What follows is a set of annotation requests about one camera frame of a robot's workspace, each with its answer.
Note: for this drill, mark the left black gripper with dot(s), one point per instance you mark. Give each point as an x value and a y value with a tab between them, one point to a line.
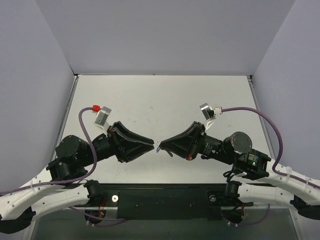
115	144

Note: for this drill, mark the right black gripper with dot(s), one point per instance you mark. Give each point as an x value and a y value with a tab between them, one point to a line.
197	141

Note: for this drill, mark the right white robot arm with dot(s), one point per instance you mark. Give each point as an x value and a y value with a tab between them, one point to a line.
251	178

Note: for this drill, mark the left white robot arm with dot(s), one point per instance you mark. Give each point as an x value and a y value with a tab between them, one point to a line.
38	197

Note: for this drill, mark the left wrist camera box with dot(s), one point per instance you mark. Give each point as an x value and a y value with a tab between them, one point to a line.
102	117

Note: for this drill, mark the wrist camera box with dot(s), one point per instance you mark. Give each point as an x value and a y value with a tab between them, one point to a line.
102	117
207	111

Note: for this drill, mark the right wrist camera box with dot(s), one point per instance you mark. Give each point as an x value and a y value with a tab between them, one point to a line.
207	111

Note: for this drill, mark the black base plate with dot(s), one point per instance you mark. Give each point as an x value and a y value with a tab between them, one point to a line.
169	201

